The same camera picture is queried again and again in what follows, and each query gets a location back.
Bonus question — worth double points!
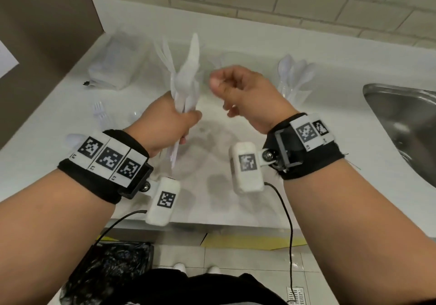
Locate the person's right hand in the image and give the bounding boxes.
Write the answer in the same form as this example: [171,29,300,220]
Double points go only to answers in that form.
[208,64,301,136]

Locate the person's left hand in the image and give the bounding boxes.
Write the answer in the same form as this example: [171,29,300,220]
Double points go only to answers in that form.
[124,90,203,159]

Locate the bunch of white plastic cutlery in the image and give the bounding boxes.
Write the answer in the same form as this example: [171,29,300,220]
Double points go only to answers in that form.
[153,32,206,171]

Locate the person's right forearm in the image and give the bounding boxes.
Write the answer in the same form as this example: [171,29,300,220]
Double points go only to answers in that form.
[280,150,436,305]

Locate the person's left forearm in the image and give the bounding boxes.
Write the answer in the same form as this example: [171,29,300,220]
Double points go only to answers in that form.
[0,168,124,305]

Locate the clear cup of white spoons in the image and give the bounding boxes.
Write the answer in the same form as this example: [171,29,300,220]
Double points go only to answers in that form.
[277,54,317,108]

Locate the white plastic fork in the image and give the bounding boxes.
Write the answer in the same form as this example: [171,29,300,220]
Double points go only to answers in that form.
[93,101,114,130]

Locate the clear plastic bag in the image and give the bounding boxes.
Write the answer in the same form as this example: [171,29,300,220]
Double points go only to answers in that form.
[83,35,144,91]

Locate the black left wristband with markers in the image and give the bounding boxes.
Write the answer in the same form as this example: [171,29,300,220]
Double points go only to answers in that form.
[57,129,154,205]

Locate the black wristband with markers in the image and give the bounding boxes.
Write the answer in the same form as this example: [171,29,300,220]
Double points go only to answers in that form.
[262,112,346,181]
[57,129,154,205]

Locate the black right wristband with markers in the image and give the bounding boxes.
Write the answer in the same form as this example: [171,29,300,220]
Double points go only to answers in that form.
[262,112,346,181]

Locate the yellow floor tape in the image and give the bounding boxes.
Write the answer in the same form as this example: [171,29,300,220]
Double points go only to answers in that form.
[200,232,308,251]

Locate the bin with black bag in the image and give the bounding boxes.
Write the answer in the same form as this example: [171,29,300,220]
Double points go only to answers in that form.
[59,241,154,305]

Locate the person's black clothing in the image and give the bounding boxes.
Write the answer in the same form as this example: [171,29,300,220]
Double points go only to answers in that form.
[121,269,291,305]

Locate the stainless steel sink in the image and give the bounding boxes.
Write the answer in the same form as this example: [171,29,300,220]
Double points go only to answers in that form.
[362,83,436,190]

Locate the white paper sheet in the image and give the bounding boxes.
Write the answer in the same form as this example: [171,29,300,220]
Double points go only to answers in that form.
[0,40,20,79]

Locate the metal floor drain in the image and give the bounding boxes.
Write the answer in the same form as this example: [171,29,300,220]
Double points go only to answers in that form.
[287,287,311,305]

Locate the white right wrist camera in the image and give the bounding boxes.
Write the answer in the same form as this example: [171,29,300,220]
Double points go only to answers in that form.
[228,141,266,195]

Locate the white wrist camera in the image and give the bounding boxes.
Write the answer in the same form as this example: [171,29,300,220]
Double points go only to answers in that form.
[145,177,181,227]
[228,141,266,195]

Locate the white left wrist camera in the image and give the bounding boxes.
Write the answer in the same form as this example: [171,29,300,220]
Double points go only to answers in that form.
[145,177,181,227]

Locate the black left camera cable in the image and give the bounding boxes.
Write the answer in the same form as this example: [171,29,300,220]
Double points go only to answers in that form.
[91,209,148,248]

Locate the black camera cable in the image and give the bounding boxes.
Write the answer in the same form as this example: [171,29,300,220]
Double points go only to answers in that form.
[264,182,297,305]
[91,209,148,248]

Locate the black right camera cable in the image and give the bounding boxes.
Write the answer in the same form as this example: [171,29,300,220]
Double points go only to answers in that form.
[264,182,297,305]

